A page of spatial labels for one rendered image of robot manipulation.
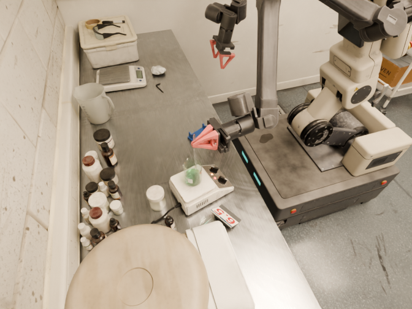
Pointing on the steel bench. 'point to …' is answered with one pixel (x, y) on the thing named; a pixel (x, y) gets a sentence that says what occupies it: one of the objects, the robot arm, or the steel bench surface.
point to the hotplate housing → (200, 198)
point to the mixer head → (161, 271)
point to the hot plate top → (188, 194)
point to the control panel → (216, 176)
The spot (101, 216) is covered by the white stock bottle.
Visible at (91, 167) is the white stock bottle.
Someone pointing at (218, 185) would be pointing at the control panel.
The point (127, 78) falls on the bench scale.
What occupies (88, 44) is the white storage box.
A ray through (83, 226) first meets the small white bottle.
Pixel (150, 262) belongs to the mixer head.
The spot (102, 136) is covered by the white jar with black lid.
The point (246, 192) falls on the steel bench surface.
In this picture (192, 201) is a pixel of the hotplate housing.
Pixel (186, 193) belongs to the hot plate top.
